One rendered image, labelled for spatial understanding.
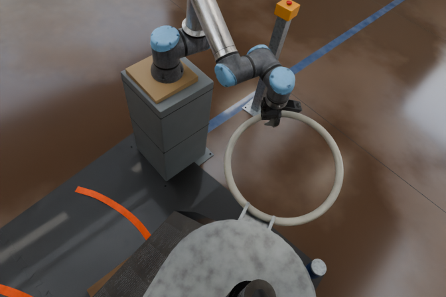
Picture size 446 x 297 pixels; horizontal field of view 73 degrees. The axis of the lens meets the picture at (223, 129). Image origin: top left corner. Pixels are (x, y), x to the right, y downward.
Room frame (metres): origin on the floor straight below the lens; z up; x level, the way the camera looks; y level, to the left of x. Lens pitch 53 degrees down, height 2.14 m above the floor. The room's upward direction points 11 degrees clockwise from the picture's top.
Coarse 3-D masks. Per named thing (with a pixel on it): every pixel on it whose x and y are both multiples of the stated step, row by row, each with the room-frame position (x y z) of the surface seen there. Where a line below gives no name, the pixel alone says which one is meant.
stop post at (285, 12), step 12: (288, 0) 1.97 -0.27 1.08; (276, 12) 1.89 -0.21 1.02; (288, 12) 1.85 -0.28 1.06; (276, 24) 1.90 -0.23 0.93; (288, 24) 1.91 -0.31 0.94; (276, 36) 1.89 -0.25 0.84; (276, 48) 1.87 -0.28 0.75; (264, 84) 1.88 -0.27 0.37; (264, 96) 1.91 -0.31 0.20; (252, 108) 1.90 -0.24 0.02
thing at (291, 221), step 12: (252, 120) 0.83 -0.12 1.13; (300, 120) 0.87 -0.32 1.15; (312, 120) 0.87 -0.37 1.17; (240, 132) 0.77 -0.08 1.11; (324, 132) 0.82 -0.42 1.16; (228, 144) 0.71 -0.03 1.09; (228, 156) 0.66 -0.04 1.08; (336, 156) 0.72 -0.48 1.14; (228, 168) 0.61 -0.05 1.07; (336, 168) 0.68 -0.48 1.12; (228, 180) 0.56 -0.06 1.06; (336, 180) 0.63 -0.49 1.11; (336, 192) 0.58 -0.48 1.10; (240, 204) 0.48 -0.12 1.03; (324, 204) 0.53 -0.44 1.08; (264, 216) 0.45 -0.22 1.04; (300, 216) 0.47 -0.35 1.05; (312, 216) 0.48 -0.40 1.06
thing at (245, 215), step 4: (248, 204) 0.48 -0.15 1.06; (244, 208) 0.46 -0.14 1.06; (244, 212) 0.44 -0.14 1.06; (240, 216) 0.42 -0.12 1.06; (244, 216) 0.45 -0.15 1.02; (248, 216) 0.45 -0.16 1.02; (252, 216) 0.45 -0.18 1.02; (244, 220) 0.43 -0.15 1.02; (248, 220) 0.43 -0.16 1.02; (252, 220) 0.44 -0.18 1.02; (256, 220) 0.44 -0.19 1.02; (260, 220) 0.44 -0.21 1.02; (272, 220) 0.43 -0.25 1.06; (260, 224) 0.43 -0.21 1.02; (264, 224) 0.43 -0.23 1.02; (268, 224) 0.43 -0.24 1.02; (272, 224) 0.42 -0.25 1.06; (268, 228) 0.40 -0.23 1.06
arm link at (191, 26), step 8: (192, 8) 1.29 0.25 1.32; (192, 16) 1.30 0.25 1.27; (184, 24) 1.34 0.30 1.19; (192, 24) 1.30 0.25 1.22; (184, 32) 1.31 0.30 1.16; (192, 32) 1.30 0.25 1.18; (200, 32) 1.31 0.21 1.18; (192, 40) 1.30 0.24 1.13; (200, 40) 1.31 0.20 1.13; (192, 48) 1.29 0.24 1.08; (200, 48) 1.32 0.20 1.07; (208, 48) 1.37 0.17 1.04
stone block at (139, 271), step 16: (176, 224) 0.48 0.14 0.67; (192, 224) 0.47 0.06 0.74; (160, 240) 0.39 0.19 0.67; (176, 240) 0.39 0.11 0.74; (144, 256) 0.31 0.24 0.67; (160, 256) 0.31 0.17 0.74; (128, 272) 0.23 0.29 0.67; (144, 272) 0.23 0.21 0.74; (112, 288) 0.16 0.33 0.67; (128, 288) 0.16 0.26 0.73; (144, 288) 0.17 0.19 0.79
